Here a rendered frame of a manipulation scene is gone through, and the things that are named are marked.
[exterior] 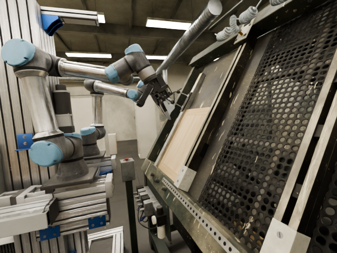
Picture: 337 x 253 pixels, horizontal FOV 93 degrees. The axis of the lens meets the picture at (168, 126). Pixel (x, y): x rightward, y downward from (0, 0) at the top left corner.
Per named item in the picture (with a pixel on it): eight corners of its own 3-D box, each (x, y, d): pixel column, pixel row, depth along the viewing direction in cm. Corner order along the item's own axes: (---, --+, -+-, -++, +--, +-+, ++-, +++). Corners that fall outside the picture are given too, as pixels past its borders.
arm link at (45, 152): (77, 156, 81) (50, 47, 77) (59, 166, 66) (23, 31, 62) (54, 161, 81) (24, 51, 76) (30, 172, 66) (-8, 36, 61)
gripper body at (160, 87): (174, 95, 74) (160, 71, 71) (158, 105, 72) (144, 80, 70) (169, 97, 81) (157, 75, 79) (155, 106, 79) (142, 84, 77)
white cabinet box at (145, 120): (138, 154, 556) (133, 94, 540) (154, 152, 572) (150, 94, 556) (140, 158, 499) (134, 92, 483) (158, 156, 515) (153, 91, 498)
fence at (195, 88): (157, 166, 142) (153, 164, 141) (202, 76, 155) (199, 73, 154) (159, 167, 138) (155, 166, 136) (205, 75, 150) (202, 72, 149)
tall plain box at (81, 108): (86, 172, 403) (78, 102, 389) (111, 168, 419) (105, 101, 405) (76, 187, 316) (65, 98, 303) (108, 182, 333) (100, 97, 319)
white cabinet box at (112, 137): (101, 153, 619) (100, 134, 614) (117, 151, 635) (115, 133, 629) (100, 155, 576) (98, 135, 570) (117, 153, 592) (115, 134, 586)
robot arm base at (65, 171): (51, 182, 79) (49, 162, 78) (62, 172, 93) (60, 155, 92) (85, 177, 83) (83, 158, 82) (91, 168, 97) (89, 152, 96)
